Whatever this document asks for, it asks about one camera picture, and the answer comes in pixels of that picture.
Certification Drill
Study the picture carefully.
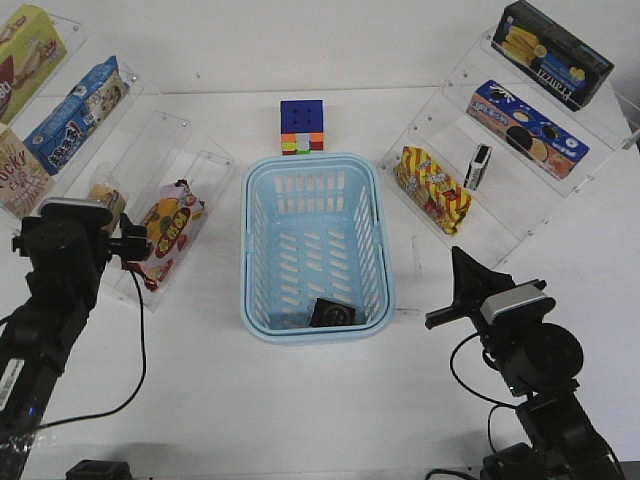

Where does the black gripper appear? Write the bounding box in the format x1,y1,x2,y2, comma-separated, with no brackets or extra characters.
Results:
425,246,515,332
11,212,150,270

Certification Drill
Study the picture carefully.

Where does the bread slice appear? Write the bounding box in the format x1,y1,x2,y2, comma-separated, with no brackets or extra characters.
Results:
88,183,126,234

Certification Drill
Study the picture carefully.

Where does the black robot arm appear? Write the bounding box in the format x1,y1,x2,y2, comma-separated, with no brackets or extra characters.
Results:
425,247,624,479
1,206,150,443

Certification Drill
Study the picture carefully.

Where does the black white tissue pack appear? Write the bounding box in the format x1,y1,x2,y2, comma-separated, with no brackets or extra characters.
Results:
464,144,492,191

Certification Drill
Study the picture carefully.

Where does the light blue plastic basket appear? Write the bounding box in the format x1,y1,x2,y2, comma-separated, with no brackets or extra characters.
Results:
240,153,395,345

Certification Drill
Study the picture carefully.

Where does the pink floral snack bag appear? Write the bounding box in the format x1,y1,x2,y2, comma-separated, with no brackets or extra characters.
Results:
124,179,207,292

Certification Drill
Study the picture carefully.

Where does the left clear acrylic shelf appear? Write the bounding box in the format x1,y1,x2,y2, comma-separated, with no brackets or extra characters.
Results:
0,12,237,315

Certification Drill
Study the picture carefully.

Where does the clear acrylic shelf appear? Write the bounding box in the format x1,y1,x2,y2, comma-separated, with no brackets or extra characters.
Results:
379,32,639,267
0,12,237,315

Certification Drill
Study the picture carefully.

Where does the red yellow striped snack bag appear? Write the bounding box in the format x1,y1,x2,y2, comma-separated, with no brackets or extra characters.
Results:
394,146,473,235

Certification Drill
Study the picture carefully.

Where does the beige Pocky box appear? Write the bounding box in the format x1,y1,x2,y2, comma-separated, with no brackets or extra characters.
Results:
1,124,55,219

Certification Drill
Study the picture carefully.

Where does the right clear acrylic shelf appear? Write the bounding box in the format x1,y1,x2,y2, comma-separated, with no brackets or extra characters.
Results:
379,32,639,267

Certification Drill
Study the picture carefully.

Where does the blue sandwich cookie box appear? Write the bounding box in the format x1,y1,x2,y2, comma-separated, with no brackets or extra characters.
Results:
466,80,590,180

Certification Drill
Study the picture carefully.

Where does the multicolour puzzle cube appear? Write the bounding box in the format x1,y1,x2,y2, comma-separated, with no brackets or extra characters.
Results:
280,99,325,155

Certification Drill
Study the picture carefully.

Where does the yellow-green biscuit box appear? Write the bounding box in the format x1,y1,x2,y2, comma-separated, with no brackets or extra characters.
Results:
1,4,67,124

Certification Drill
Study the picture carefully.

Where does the black Franzzi biscuit box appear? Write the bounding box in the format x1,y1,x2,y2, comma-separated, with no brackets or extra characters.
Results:
491,1,614,111

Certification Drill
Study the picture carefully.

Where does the right black cable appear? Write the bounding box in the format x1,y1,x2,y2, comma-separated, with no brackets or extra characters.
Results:
424,332,526,480

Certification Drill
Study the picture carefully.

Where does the black cable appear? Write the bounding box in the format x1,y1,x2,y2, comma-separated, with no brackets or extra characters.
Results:
424,332,526,480
0,259,149,441

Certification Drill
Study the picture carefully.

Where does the left black cable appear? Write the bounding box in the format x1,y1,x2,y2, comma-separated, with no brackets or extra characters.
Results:
0,259,149,441

